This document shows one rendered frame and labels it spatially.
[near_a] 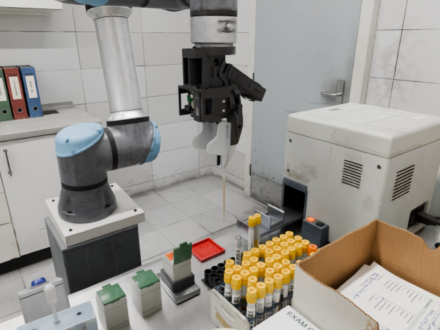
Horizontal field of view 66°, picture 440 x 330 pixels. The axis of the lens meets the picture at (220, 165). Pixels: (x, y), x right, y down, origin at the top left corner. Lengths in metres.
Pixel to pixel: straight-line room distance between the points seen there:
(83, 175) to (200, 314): 0.44
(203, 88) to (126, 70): 0.42
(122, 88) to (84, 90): 1.94
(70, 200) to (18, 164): 1.30
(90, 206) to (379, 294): 0.68
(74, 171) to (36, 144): 1.32
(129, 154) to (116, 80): 0.19
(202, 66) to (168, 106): 2.63
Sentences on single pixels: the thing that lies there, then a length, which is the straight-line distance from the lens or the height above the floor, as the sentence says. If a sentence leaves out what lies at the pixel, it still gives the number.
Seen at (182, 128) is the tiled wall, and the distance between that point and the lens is 3.29.
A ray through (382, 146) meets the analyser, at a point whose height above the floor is 1.15.
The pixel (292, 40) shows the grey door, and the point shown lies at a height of 1.33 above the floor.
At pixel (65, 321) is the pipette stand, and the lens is 0.58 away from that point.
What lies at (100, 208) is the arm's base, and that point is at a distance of 0.95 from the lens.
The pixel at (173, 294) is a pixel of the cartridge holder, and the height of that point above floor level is 0.89.
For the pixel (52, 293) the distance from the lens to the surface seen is 0.54.
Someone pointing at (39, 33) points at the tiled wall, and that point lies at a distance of 2.79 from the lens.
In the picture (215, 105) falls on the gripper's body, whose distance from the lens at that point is 0.56.
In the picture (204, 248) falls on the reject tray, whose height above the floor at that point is 0.88.
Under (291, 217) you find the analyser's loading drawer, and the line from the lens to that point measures 0.92.
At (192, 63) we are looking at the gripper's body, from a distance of 0.56.
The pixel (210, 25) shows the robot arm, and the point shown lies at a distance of 0.55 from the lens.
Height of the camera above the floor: 1.36
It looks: 20 degrees down
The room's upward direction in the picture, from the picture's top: straight up
